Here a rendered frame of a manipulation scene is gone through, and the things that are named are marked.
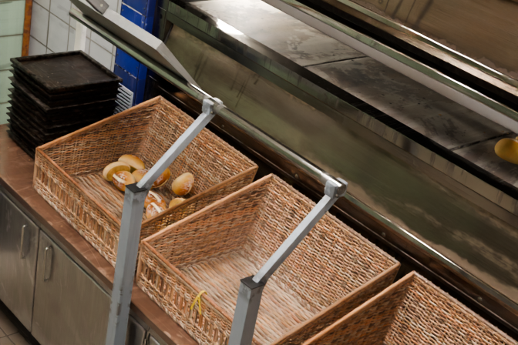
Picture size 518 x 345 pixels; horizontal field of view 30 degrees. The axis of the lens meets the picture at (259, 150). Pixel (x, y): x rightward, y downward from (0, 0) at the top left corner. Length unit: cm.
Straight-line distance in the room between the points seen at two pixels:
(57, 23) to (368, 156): 166
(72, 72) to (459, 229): 152
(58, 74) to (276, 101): 82
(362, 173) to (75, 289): 96
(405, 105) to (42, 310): 136
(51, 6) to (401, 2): 181
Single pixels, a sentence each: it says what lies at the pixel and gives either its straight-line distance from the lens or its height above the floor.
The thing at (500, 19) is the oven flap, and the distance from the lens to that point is 241.
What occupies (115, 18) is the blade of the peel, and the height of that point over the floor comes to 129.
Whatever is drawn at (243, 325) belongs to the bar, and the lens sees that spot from 231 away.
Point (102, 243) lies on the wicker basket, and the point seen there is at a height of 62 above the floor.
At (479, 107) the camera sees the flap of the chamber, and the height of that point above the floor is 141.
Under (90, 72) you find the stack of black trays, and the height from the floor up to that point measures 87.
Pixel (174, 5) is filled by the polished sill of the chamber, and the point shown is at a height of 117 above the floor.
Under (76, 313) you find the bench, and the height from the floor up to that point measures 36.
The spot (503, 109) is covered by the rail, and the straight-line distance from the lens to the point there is 224.
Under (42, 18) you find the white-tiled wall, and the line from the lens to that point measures 405.
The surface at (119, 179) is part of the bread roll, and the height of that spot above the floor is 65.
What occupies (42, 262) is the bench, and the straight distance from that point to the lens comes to 321.
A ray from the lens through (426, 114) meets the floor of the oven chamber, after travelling 279.
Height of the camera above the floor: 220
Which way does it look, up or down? 26 degrees down
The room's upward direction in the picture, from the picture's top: 11 degrees clockwise
